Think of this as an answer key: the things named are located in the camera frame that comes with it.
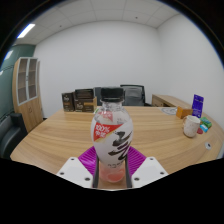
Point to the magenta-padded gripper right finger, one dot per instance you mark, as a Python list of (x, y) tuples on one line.
[(148, 171)]

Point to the small dark brown carton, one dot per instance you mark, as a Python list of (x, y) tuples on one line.
[(68, 101)]

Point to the rectangular ceiling light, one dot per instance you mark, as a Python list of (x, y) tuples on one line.
[(26, 30)]

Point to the black carton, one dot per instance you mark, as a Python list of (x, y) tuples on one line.
[(84, 94)]

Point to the wooden side desk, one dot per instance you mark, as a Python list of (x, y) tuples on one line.
[(166, 100)]

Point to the clear drink bottle black cap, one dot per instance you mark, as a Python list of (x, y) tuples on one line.
[(112, 140)]

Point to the purple foil package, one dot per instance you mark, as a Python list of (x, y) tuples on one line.
[(197, 106)]

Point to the dark armchair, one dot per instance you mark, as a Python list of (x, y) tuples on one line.
[(11, 135)]

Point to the white speckled mug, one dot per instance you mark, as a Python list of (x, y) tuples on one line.
[(191, 126)]

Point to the round table grommet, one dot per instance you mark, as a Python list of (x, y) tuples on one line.
[(208, 145)]

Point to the green cloth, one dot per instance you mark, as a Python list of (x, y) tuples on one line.
[(206, 121)]

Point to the small light blue box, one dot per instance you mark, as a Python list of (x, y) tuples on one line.
[(203, 128)]

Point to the clear plastic bag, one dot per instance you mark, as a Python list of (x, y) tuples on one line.
[(169, 110)]

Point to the grey mesh office chair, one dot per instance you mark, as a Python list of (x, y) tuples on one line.
[(134, 95)]

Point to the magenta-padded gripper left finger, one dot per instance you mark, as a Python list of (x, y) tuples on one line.
[(77, 172)]

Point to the wooden shelf cabinet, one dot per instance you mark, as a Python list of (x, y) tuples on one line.
[(28, 96)]

